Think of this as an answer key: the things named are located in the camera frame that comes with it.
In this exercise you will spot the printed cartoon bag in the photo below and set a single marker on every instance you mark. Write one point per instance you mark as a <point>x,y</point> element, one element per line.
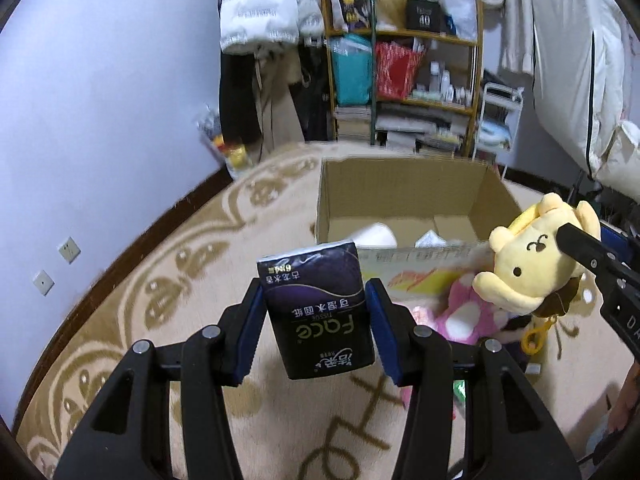
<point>352,0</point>

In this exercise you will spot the beige hanging coat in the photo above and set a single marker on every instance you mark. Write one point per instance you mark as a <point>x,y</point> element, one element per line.
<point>277,110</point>

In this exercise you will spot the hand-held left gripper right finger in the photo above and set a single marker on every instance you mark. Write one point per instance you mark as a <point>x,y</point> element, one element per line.
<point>382,332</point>

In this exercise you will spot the teal shopping bag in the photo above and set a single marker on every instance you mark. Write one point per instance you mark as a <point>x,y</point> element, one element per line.
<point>350,75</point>

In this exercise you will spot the clear bag of toys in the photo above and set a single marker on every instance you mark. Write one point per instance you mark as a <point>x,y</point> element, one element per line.
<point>225,145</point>

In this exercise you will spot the white patterned curtain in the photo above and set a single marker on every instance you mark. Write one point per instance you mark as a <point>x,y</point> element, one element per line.
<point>515,10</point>

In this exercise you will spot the black gift box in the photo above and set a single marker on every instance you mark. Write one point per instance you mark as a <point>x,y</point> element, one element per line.
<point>422,14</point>

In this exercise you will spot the row of cosmetic bottles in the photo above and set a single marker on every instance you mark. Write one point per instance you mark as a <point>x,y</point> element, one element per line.
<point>442,87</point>

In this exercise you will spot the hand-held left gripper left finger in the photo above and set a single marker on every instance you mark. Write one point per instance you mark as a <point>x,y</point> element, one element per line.
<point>249,332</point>

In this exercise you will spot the yellow dog plush toy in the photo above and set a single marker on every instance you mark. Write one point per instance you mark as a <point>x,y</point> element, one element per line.
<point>530,260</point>

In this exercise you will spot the cardboard box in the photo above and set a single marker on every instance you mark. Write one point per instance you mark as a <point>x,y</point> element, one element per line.
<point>400,190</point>

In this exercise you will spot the white wall socket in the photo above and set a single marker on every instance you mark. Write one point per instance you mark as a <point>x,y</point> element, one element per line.
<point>68,250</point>
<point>43,282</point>

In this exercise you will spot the stack of books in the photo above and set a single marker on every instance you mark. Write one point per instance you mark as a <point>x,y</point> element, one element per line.
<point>352,125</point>

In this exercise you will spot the person's right forearm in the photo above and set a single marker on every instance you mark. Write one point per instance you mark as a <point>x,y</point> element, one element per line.
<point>627,400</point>

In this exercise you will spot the black hanging garment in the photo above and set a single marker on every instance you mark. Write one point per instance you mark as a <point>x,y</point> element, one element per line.
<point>240,100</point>

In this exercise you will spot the white plastic bag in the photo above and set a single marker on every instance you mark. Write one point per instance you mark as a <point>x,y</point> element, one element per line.
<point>460,10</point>

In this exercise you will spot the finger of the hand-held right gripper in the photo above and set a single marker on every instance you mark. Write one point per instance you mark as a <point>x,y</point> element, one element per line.
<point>585,247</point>
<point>616,232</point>

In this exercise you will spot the white crumpled packet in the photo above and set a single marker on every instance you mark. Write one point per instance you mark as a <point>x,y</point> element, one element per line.
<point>430,240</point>

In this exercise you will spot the white trolley cart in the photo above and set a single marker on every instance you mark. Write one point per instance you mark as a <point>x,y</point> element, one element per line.
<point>495,130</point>

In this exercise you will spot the wooden shelf with clutter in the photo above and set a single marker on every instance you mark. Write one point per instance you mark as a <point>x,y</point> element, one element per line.
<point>475,60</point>

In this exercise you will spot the white folded mattress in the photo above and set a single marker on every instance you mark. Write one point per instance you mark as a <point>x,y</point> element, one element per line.
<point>565,70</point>

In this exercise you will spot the pile of books and papers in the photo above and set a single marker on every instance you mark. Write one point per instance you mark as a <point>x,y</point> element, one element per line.
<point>420,130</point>

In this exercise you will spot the blonde wig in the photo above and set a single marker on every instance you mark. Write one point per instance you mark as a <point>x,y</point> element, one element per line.
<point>390,5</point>

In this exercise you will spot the red shopping bag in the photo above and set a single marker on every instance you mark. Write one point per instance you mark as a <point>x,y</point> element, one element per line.
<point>395,72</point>

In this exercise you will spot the green pole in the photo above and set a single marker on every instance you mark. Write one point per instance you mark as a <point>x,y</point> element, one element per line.
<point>372,60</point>

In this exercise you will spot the pink plush toy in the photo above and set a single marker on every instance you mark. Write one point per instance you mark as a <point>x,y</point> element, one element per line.
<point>465,315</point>

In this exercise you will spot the black hanging coat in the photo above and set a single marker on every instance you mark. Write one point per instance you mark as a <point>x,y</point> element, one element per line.
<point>315,95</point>

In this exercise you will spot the dark tissue pack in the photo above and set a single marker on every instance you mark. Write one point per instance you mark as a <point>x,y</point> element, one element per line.
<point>315,310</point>

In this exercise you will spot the white puffer jacket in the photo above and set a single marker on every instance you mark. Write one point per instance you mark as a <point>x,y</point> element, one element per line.
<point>265,5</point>

